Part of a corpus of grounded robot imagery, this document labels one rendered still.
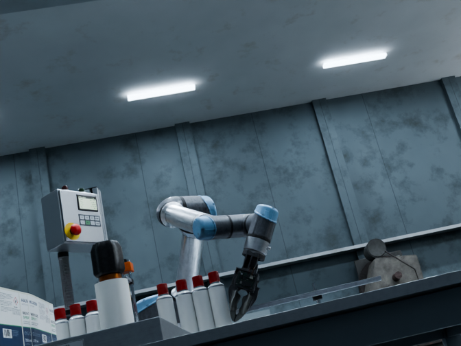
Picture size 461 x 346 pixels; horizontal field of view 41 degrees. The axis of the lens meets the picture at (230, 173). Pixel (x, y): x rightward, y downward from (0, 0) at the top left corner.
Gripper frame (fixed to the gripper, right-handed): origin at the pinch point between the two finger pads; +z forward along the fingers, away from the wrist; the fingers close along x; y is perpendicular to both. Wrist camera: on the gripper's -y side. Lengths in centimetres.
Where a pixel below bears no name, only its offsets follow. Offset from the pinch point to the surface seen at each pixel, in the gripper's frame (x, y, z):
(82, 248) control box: -57, -9, -7
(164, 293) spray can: -22.7, 2.0, -0.5
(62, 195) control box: -67, 1, -21
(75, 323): -45.9, 3.4, 16.0
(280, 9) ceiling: -138, -630, -506
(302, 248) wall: -19, -979, -230
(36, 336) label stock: -42, 37, 21
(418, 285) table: 37, 86, -8
